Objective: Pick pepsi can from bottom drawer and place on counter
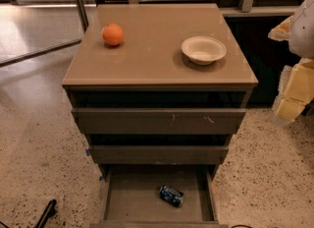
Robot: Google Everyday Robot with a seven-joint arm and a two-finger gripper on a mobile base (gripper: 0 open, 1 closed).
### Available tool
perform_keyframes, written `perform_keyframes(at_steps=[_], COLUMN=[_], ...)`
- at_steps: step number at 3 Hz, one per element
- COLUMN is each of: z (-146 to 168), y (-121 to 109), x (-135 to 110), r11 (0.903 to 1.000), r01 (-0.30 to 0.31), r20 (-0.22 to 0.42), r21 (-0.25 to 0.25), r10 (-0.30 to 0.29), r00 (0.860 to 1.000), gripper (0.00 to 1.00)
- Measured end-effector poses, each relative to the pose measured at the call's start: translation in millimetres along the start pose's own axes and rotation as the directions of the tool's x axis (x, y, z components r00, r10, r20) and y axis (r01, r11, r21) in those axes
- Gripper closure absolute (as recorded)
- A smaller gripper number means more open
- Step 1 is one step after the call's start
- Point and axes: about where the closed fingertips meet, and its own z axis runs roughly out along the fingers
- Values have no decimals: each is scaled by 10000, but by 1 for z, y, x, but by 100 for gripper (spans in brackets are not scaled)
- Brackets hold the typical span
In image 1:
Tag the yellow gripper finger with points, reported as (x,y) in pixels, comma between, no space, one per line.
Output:
(281,31)
(296,90)

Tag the blue pepsi can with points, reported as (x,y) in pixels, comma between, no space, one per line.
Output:
(171,195)

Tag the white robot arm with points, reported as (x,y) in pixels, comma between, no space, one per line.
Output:
(301,35)

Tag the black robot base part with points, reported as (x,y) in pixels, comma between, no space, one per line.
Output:
(48,212)

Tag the grey drawer cabinet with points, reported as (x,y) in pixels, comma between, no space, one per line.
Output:
(149,70)

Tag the open grey bottom drawer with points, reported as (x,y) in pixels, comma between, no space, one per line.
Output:
(131,198)

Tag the grey lower middle drawer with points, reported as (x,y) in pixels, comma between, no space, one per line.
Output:
(158,154)

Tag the white paper bowl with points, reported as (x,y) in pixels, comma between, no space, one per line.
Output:
(203,50)

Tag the orange fruit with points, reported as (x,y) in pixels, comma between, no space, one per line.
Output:
(113,34)

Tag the diagonal metal floor bar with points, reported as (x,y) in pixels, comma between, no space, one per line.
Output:
(84,24)

